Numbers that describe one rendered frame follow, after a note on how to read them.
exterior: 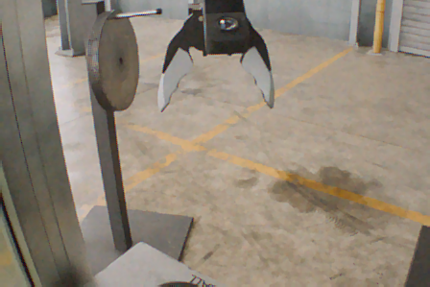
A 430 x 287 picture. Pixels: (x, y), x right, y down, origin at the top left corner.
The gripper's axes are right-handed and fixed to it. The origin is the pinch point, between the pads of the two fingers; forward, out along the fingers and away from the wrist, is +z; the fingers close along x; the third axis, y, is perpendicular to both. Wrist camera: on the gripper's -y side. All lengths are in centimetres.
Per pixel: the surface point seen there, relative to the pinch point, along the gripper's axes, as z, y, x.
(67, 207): -4.6, -26.6, 12.2
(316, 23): 70, 531, -200
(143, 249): 1.3, -24.2, 7.8
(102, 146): 41, 73, 34
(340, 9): 42, 507, -229
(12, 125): -11.5, -28.4, 13.7
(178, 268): 1.3, -26.5, 5.1
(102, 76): 11, 59, 28
